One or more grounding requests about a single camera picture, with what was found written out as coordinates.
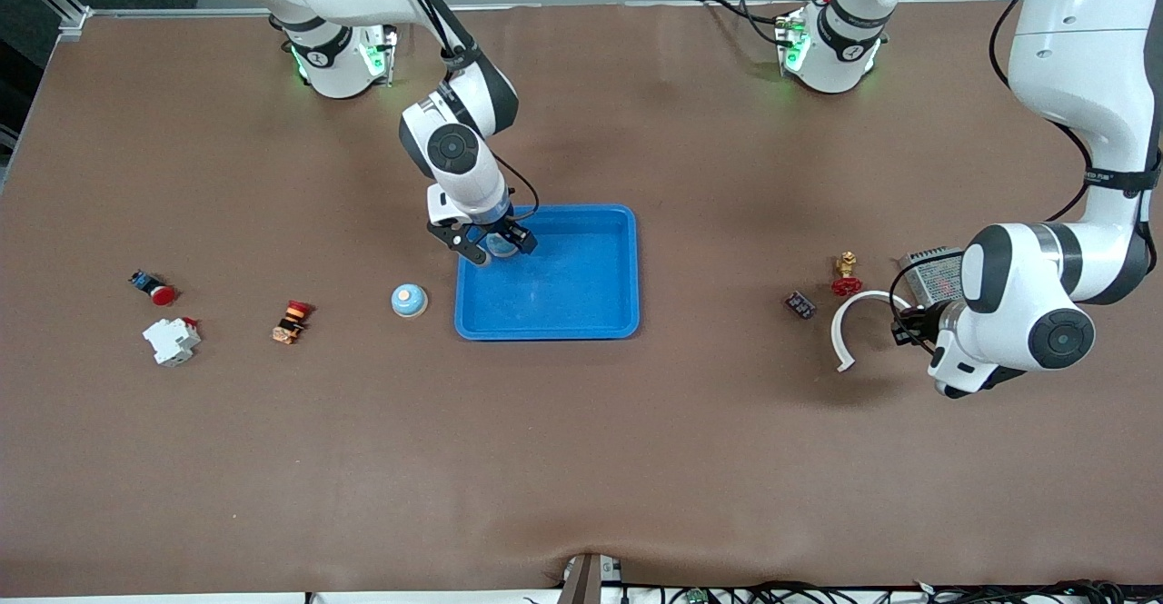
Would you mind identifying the red push button blue base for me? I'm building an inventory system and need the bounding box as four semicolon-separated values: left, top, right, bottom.
129;270;178;307

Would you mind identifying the black arm base cable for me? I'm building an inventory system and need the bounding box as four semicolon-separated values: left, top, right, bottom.
696;0;800;46

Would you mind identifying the white circuit breaker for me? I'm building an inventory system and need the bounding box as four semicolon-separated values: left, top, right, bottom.
142;316;203;368

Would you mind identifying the metal mesh power supply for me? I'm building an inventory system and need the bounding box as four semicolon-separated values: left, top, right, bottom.
899;245;969;307

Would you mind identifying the red orange striped switch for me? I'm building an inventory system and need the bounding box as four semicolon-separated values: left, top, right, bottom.
271;299;312;345

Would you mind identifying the brass valve red handle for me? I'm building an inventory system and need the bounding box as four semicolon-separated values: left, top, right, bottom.
830;251;864;298

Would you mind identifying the white curved plastic duct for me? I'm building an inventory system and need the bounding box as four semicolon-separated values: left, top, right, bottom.
830;290;914;374

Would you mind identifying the grey metal table bracket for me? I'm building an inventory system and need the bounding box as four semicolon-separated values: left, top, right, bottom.
556;551;626;604

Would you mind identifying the blue plastic tray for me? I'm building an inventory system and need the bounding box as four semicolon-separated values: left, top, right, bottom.
453;203;641;342

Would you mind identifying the brown table mat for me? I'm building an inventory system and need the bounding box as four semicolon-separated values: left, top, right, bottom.
0;0;1163;598

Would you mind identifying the black cable bundle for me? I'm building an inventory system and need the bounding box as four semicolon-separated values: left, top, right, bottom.
622;579;1163;604

